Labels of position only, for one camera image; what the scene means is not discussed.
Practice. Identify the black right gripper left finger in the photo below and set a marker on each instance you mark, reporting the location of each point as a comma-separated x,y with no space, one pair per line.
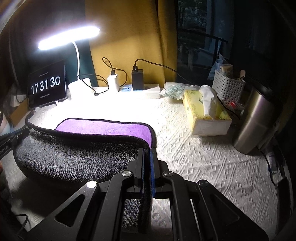
136,167

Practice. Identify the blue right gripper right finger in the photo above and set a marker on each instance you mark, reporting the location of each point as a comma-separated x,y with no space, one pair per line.
159,184

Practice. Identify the purple and grey towel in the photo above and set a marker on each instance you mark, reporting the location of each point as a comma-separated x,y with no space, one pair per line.
80,150

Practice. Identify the yellow tissue box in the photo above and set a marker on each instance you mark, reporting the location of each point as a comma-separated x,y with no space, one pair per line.
205,114

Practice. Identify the white power strip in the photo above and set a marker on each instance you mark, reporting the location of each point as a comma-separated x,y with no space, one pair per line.
151,91

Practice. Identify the plastic bag packet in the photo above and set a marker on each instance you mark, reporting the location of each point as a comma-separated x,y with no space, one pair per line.
176,90

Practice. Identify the white textured tablecloth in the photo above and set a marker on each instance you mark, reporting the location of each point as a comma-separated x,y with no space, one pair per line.
243,179

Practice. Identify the black power adapter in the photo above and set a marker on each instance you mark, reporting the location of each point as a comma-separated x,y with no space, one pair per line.
137,78

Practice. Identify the white USB charger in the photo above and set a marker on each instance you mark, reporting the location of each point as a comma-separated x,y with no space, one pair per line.
113,82

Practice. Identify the white desk lamp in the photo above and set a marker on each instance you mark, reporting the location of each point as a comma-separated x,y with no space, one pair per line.
74,44

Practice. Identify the white plastic basket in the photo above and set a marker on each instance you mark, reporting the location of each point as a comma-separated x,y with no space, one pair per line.
227,89

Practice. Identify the stainless steel tumbler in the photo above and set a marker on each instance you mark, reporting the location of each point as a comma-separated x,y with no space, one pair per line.
259,115

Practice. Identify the tablet showing clock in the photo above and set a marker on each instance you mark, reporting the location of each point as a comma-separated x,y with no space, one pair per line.
47,85

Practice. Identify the cardboard box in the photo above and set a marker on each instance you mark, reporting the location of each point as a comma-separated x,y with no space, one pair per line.
19,112

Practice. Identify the yellow curtain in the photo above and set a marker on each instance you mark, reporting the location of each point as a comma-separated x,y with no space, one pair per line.
135,32

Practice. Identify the dark teal curtain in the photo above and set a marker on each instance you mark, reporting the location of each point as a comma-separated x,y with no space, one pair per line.
45,32

